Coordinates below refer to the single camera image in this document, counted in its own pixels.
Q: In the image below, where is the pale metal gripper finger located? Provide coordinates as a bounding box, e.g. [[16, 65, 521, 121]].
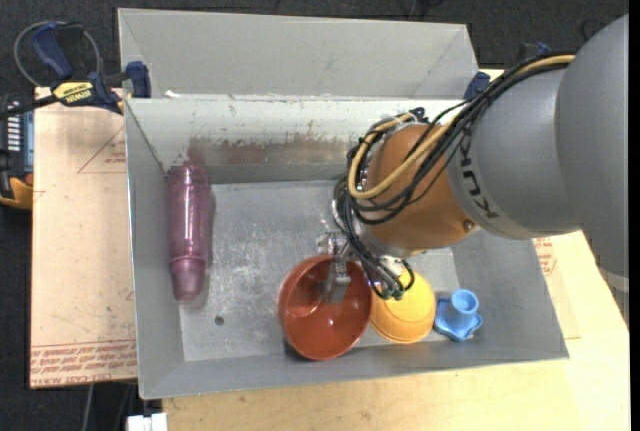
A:
[[327, 268, 352, 306], [314, 268, 336, 302]]

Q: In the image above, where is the red-brown plastic bowl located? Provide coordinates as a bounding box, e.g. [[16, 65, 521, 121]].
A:
[[276, 254, 374, 362]]

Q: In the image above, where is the orange-yellow plastic bowl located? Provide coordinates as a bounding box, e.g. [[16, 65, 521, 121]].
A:
[[368, 262, 438, 345]]

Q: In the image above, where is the grey metal bin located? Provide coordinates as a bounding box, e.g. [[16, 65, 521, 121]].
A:
[[116, 7, 570, 401]]

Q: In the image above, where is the small blue toy cup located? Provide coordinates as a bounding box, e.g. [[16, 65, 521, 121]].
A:
[[432, 288, 485, 343]]

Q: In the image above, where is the purple clear plastic cup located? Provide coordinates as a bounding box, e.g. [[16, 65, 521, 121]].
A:
[[166, 164, 217, 303]]

